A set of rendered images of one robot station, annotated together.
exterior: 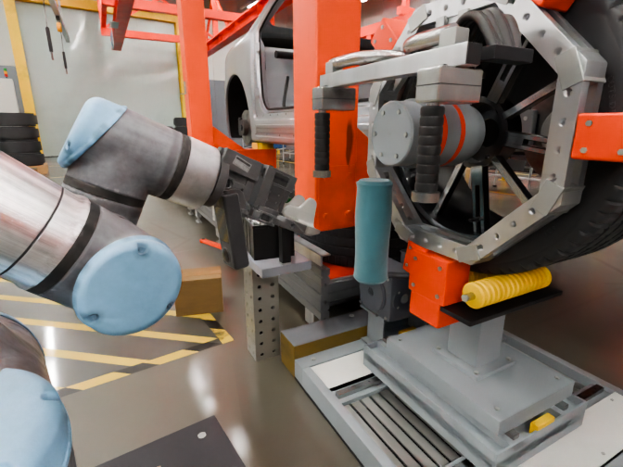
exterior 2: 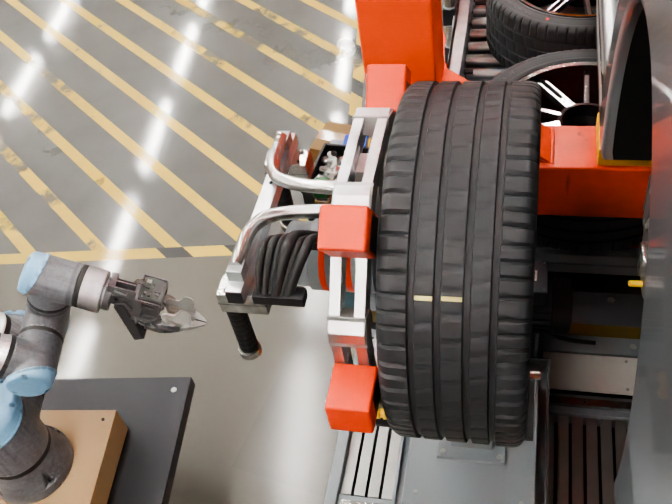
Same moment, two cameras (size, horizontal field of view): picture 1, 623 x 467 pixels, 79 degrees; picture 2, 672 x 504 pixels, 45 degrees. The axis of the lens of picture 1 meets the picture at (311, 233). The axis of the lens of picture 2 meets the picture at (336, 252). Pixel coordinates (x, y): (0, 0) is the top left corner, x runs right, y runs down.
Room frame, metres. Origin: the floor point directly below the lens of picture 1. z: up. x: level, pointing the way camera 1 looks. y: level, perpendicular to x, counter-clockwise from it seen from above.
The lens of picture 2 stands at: (0.11, -1.03, 1.99)
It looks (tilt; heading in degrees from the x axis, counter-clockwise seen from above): 47 degrees down; 48
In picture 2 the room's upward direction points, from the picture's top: 12 degrees counter-clockwise
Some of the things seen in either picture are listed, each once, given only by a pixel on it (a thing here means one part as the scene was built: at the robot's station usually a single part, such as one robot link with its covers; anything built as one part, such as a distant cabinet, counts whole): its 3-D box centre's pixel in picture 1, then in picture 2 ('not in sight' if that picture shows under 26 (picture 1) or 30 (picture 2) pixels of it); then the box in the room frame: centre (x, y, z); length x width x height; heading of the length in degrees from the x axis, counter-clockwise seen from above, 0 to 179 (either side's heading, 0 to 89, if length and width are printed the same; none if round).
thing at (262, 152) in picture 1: (243, 147); not in sight; (3.20, 0.57, 0.69); 0.52 x 0.17 x 0.35; 118
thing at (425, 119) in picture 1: (428, 152); (242, 326); (0.61, -0.19, 0.83); 0.04 x 0.04 x 0.16
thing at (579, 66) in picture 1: (451, 133); (378, 257); (0.87, -0.31, 0.85); 0.54 x 0.07 x 0.54; 28
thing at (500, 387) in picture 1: (476, 327); (472, 411); (0.95, -0.46, 0.32); 0.40 x 0.30 x 0.28; 28
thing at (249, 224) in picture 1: (266, 232); (339, 182); (1.26, 0.16, 0.51); 0.20 x 0.14 x 0.13; 21
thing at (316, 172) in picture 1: (322, 143); (284, 200); (0.91, -0.02, 0.83); 0.04 x 0.04 x 0.16
